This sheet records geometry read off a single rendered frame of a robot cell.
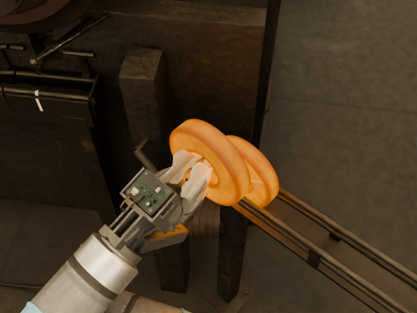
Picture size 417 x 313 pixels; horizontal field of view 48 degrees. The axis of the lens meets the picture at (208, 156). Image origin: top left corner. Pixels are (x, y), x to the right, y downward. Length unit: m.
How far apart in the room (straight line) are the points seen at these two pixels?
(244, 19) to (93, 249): 0.54
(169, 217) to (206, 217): 0.37
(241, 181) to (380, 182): 1.18
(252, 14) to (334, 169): 0.98
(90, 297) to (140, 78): 0.46
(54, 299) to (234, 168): 0.31
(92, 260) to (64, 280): 0.05
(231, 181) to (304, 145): 1.18
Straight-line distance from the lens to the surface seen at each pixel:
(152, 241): 0.73
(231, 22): 0.97
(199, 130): 0.72
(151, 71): 0.97
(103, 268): 0.69
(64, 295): 0.70
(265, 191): 0.88
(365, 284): 0.85
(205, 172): 0.74
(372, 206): 1.79
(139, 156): 1.08
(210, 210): 1.09
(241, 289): 1.56
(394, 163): 1.93
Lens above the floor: 1.47
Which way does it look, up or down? 54 degrees down
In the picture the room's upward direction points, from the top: straight up
